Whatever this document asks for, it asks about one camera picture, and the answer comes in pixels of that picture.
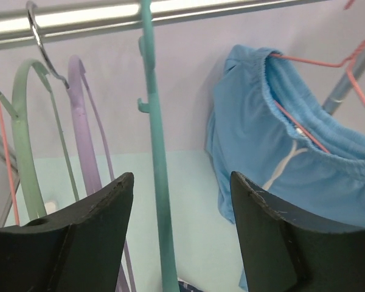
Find light green plastic hanger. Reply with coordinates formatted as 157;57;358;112
0;58;79;220

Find metal clothes rack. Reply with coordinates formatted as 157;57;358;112
0;0;365;214

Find purple plastic hanger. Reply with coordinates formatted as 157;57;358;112
26;0;137;292

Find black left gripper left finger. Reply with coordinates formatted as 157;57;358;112
0;172;134;291

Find pink wire hanger left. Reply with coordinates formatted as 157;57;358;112
0;80;21;228

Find teal plastic hanger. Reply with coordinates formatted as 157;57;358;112
137;1;179;292

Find pink wire hanger right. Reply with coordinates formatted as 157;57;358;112
269;0;365;155

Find pink wire hanger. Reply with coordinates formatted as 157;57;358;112
0;80;21;228
269;0;365;155

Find light blue shorts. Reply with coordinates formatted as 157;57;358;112
207;45;365;291

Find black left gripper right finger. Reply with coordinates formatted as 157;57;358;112
230;172;365;292

